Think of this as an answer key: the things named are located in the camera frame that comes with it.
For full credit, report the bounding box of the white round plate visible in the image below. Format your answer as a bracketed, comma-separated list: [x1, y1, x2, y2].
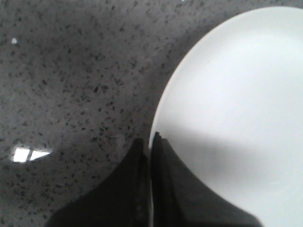
[151, 7, 303, 227]

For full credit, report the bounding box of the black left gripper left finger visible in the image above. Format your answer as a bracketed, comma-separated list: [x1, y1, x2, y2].
[46, 139, 149, 227]

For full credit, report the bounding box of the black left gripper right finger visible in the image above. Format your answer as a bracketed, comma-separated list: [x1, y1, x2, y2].
[151, 132, 261, 227]

